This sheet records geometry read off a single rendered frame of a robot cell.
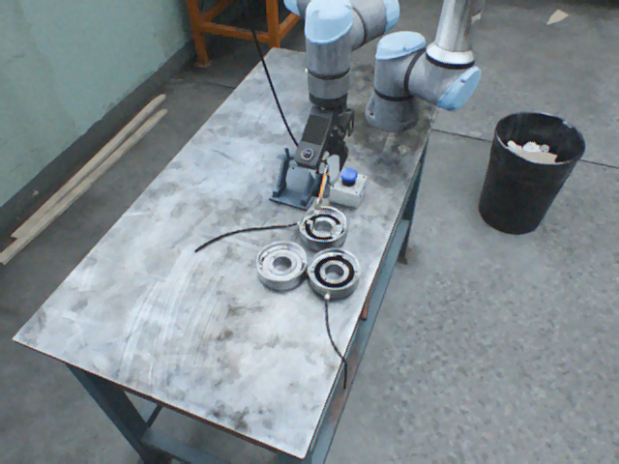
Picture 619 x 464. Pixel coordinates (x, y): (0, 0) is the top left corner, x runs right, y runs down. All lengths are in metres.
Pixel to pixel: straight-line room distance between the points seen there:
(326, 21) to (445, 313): 1.39
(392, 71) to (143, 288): 0.79
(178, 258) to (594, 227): 1.89
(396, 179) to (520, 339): 0.97
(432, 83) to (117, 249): 0.82
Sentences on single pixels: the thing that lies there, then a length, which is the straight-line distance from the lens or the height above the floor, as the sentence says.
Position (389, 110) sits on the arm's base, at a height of 0.86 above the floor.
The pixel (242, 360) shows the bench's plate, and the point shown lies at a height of 0.80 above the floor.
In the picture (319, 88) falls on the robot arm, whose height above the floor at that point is 1.16.
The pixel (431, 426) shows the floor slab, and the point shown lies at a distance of 1.77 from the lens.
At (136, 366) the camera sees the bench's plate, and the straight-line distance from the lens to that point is 0.98.
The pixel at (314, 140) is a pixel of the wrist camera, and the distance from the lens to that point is 0.91.
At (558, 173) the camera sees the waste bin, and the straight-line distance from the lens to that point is 2.08.
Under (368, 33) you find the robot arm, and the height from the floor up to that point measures 1.23.
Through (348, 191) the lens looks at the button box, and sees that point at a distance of 1.14.
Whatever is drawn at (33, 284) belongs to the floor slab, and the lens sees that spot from 2.33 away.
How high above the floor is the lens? 1.62
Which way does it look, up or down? 48 degrees down
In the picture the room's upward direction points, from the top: 2 degrees counter-clockwise
